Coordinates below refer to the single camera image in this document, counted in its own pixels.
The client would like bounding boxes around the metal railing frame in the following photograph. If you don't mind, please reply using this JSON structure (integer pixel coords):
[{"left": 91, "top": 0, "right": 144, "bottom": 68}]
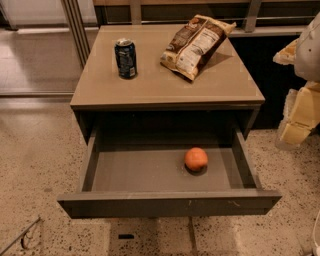
[{"left": 59, "top": 0, "right": 320, "bottom": 68}]

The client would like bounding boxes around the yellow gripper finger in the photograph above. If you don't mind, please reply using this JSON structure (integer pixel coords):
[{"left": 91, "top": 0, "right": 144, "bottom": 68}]
[
  {"left": 273, "top": 39, "right": 298, "bottom": 65},
  {"left": 279, "top": 81, "right": 320, "bottom": 145}
]

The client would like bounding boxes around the small black floor object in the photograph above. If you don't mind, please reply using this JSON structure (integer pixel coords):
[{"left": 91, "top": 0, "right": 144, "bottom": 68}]
[{"left": 118, "top": 234, "right": 135, "bottom": 240}]

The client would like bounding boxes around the metal bar on floor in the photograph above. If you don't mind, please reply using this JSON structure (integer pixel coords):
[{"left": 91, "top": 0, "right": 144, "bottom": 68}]
[{"left": 0, "top": 216, "right": 41, "bottom": 256}]

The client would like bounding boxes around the orange fruit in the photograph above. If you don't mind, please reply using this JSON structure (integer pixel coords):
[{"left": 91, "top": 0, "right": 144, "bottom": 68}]
[{"left": 184, "top": 147, "right": 208, "bottom": 172}]

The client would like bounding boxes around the white cable on floor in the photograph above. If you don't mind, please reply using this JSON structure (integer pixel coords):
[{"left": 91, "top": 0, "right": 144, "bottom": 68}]
[{"left": 311, "top": 209, "right": 320, "bottom": 256}]

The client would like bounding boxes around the open grey top drawer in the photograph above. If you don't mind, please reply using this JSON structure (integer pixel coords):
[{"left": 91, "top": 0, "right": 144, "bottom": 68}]
[{"left": 57, "top": 128, "right": 281, "bottom": 218}]

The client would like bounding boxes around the dark blue soda can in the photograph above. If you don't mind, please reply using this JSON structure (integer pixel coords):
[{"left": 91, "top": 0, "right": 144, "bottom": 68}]
[{"left": 114, "top": 38, "right": 137, "bottom": 79}]

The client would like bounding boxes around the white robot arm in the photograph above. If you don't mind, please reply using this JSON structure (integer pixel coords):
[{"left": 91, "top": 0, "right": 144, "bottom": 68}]
[{"left": 273, "top": 13, "right": 320, "bottom": 150}]

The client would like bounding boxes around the brown chip bag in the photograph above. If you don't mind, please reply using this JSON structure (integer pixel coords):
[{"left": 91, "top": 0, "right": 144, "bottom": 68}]
[{"left": 160, "top": 15, "right": 237, "bottom": 81}]

